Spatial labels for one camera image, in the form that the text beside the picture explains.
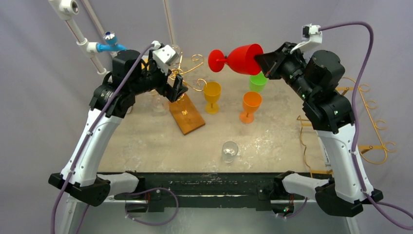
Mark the gold wire wine glass rack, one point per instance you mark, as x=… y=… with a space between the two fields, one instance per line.
x=183 y=110

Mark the clear wine glass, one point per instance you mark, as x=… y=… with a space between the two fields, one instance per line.
x=159 y=103

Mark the red plastic goblet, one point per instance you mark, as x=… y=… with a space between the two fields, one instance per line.
x=240 y=60

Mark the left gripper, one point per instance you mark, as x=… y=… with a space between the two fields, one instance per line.
x=171 y=93

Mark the yellow plastic goblet back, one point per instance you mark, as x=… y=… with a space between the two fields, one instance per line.
x=212 y=93

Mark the blue tap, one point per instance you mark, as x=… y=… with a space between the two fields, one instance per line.
x=111 y=43

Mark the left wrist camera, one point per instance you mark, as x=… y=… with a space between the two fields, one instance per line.
x=163 y=55

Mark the clear glass near front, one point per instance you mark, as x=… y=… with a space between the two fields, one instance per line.
x=229 y=151

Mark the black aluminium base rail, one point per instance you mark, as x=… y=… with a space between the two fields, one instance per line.
x=217 y=190

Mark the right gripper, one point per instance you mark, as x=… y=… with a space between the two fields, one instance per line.
x=276 y=63

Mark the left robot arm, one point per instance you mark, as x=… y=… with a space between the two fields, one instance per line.
x=130 y=76

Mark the white pvc pipe frame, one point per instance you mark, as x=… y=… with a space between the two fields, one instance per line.
x=66 y=10

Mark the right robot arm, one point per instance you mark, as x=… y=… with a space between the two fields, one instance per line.
x=332 y=117

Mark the gold wall hook rack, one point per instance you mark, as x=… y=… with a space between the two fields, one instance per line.
x=375 y=150

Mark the orange plastic goblet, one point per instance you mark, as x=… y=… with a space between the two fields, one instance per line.
x=251 y=103

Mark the green plastic cup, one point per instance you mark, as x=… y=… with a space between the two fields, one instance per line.
x=257 y=82

